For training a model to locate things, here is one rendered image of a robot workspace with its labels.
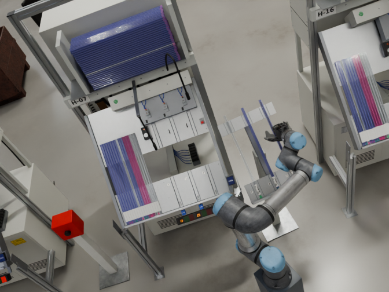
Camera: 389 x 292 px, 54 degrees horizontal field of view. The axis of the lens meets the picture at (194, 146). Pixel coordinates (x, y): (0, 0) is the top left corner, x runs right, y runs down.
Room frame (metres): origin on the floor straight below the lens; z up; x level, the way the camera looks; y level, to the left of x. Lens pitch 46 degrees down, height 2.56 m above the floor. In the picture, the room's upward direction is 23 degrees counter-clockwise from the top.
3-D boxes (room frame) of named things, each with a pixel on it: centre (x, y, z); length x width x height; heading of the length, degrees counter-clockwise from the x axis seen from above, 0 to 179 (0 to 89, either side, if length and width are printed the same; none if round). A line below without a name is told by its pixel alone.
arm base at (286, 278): (0.84, -0.14, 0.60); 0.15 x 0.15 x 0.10
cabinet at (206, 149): (2.00, 0.18, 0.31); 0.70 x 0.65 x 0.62; 85
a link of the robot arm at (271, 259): (0.85, -0.13, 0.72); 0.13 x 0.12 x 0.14; 28
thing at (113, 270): (1.60, 0.94, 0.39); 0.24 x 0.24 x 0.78; 85
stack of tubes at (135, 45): (1.87, 0.13, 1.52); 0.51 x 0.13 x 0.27; 85
